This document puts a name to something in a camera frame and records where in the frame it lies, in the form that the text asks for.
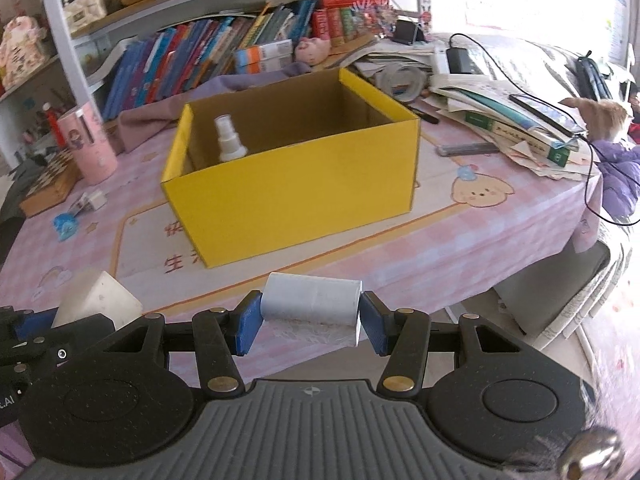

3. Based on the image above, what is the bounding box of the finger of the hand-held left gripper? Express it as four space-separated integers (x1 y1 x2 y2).
20 312 117 377
0 306 60 346

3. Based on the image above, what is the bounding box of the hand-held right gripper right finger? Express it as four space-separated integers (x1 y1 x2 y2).
359 290 521 396

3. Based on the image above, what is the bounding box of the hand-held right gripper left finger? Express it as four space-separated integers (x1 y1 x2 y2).
129 290 264 396

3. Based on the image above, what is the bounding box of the white triangular block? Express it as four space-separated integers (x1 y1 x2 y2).
50 270 144 332

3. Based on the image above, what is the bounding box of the white paper roll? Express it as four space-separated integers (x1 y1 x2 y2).
260 272 364 349

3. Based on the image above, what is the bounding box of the blue plastic piece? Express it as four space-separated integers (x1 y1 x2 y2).
52 212 79 241

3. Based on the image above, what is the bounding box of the yellow cardboard box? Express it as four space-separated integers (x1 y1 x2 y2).
161 67 421 270

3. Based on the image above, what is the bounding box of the white spray bottle dark label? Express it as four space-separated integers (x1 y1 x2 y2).
214 114 250 164

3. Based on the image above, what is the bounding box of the dark grey cloth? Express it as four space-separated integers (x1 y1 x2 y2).
0 159 42 223

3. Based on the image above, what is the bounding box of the wooden chess board box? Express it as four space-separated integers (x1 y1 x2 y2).
18 152 84 219

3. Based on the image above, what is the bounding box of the pink checked tablecloth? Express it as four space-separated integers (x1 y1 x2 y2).
0 74 604 397

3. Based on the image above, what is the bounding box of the pink cylindrical humidifier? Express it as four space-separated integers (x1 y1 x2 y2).
56 100 120 186

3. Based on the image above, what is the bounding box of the grey pencil case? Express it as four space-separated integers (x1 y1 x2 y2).
435 142 500 157

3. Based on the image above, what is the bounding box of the black pen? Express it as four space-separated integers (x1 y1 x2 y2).
399 102 441 125

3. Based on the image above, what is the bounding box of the pink cloth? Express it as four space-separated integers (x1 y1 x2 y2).
118 101 192 154

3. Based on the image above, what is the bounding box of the pile of books and papers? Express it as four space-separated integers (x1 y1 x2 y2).
352 40 594 181

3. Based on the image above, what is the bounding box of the grey tape roll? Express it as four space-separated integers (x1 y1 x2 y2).
374 62 426 99

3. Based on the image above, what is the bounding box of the silver metal bell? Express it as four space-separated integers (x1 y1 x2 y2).
557 427 624 480

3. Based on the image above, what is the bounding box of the lilac cloth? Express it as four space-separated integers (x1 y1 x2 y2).
279 60 314 79

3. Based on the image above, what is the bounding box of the pink decorative sign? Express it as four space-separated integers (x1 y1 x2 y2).
0 15 44 89

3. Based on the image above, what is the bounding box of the row of colourful books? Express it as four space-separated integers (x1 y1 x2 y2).
102 0 322 109

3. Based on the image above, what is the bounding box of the black power adapter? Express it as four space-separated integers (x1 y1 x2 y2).
446 47 471 75

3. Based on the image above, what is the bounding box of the pink pig plush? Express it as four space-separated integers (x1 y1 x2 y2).
293 37 332 66

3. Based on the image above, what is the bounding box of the purple jacket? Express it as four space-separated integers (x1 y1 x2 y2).
592 137 640 224

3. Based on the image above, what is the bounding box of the orange cat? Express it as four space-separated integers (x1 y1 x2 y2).
558 97 634 144

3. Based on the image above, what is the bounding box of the grey patterned bed cover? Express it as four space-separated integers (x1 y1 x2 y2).
429 32 640 343

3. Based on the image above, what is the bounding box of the white shelf unit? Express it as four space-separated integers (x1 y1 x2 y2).
0 0 432 162

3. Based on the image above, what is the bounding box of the white quilted bag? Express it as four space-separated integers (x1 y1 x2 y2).
62 0 109 31

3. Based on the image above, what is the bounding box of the wall poster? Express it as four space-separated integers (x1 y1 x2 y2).
589 0 640 67

